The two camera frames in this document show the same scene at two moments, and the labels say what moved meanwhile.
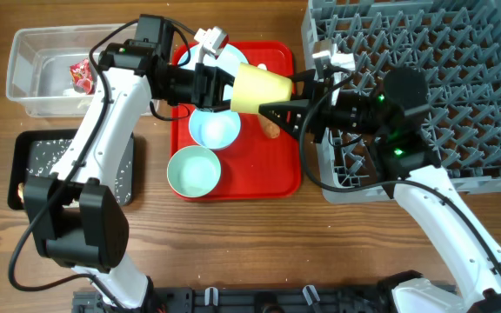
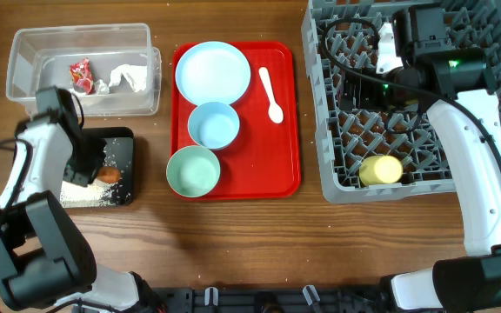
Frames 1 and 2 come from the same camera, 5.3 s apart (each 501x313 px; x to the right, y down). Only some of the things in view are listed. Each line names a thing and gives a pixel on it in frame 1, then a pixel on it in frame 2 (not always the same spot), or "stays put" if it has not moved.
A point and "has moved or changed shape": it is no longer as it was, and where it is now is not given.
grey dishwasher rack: (471, 54) stays put
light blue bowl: (214, 129) stays put
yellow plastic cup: (254, 86) has moved or changed shape
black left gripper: (204, 93) to (81, 175)
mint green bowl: (193, 171) stays put
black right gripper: (298, 107) to (364, 99)
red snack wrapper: (82, 77) stays put
